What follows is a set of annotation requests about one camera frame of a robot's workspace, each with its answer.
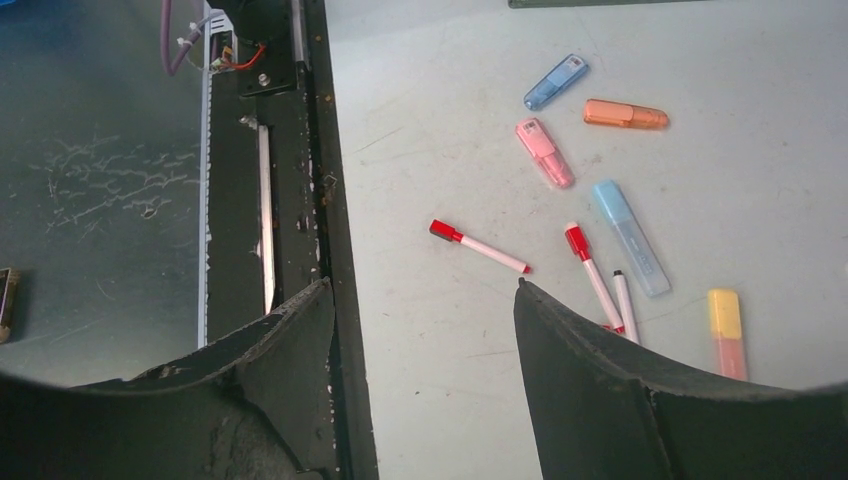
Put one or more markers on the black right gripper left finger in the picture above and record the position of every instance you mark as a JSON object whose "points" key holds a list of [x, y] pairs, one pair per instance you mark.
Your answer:
{"points": [[254, 404]]}

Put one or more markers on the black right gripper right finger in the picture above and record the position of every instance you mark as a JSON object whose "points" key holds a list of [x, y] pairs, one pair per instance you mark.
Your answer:
{"points": [[603, 407]]}

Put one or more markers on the black cap marker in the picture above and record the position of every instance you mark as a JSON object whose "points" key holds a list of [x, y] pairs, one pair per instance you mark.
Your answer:
{"points": [[625, 305]]}

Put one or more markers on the red cap marker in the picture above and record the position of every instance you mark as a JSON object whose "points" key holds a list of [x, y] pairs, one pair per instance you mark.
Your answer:
{"points": [[451, 234], [580, 247]]}

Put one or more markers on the yellow pink highlighter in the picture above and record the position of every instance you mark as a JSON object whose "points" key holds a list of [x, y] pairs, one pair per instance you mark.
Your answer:
{"points": [[726, 328]]}

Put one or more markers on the light blue highlighter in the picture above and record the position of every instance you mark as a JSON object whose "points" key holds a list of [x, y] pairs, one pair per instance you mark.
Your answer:
{"points": [[621, 218]]}

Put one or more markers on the pink correction tape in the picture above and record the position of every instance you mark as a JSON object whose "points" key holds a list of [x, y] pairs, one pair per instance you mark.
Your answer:
{"points": [[544, 152]]}

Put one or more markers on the blue transparent correction tape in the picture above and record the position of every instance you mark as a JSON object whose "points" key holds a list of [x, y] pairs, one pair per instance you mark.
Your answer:
{"points": [[556, 81]]}

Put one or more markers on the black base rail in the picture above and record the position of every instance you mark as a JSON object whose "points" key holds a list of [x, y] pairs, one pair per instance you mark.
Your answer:
{"points": [[274, 196]]}

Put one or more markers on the green wire mesh rack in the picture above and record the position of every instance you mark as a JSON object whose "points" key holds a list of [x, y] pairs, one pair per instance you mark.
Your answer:
{"points": [[532, 4]]}

